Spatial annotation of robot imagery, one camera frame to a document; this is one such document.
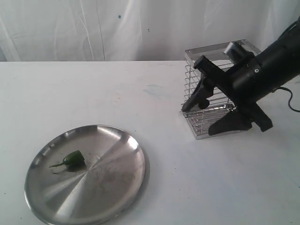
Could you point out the wire metal utensil holder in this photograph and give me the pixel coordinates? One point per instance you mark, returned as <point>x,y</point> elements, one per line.
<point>198,119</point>

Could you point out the black handled knife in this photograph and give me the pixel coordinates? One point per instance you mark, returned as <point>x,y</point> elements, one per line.
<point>204,104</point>

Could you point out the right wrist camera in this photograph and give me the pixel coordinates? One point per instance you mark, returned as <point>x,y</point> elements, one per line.
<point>235,52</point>

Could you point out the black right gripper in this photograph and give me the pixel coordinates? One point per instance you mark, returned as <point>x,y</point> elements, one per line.
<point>244,83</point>

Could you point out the green chili pepper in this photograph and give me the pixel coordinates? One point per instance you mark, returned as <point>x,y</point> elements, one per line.
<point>71,160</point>

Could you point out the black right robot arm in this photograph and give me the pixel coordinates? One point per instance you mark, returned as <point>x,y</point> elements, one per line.
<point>284,54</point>

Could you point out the white backdrop curtain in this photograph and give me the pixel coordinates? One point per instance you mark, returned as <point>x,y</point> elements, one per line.
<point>121,30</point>

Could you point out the round stainless steel plate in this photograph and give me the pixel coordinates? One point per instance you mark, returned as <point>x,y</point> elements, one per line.
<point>92,193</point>

